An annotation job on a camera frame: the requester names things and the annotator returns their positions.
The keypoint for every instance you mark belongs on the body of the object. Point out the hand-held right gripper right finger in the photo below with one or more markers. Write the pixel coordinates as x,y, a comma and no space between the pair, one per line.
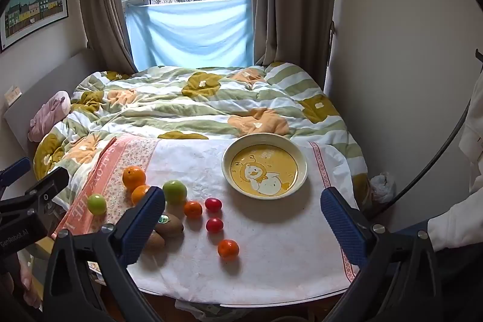
341,227

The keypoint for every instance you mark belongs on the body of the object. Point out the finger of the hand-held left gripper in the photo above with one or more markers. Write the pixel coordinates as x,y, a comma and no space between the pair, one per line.
15,173
51,184

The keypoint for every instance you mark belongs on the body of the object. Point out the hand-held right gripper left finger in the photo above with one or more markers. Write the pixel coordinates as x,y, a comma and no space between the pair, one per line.
145,224

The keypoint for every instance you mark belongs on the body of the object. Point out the brown kiwi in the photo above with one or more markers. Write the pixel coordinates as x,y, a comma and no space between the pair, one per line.
154,241

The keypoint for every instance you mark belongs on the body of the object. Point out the kiwi with green sticker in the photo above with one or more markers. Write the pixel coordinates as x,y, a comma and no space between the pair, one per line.
171,227

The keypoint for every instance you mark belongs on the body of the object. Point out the large green apple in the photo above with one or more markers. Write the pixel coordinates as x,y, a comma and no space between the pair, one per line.
174,191

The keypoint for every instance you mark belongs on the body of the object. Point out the large orange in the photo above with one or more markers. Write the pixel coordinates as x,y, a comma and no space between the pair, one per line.
134,176

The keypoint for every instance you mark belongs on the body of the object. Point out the small mandarin orange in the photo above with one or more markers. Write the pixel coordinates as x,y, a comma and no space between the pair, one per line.
228,248
193,209
139,193

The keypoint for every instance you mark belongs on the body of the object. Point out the yellow duck print bowl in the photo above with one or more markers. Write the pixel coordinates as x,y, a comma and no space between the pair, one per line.
264,167

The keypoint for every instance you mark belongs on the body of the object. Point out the person's left hand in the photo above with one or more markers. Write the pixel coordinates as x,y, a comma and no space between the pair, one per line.
30,286

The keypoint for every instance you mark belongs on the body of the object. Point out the small green apple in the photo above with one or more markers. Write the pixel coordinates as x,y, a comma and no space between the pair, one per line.
97,203

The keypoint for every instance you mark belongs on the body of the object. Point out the white plastic bag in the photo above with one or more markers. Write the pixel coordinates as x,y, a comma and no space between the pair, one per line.
383,188

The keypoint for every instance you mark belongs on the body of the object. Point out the pink plush toy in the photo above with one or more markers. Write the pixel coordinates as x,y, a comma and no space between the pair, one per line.
49,114

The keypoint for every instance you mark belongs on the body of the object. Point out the red cherry tomato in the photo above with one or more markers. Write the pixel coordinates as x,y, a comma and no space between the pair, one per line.
213,204
214,224

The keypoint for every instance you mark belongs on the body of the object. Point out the white pink-bordered tablecloth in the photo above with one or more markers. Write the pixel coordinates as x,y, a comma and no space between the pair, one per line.
271,250

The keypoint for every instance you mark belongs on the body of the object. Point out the grey headboard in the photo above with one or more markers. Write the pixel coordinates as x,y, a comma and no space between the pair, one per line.
45,80

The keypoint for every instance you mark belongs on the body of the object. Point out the person's white clothing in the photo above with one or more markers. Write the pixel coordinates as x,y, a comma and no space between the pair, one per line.
456,224

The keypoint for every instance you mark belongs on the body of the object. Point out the green striped floral blanket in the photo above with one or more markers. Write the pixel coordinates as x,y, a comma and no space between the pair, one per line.
226,99

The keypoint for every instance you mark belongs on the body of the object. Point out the brown curtain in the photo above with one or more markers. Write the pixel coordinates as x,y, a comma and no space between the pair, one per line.
102,5
290,5

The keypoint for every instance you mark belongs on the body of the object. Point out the light blue cloth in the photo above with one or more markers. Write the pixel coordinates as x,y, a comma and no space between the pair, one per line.
188,31

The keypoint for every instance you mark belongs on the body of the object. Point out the wall socket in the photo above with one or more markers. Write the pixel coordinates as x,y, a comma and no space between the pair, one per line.
13,95

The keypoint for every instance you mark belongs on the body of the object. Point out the framed wall poster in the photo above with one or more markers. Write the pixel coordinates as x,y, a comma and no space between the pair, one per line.
34,5

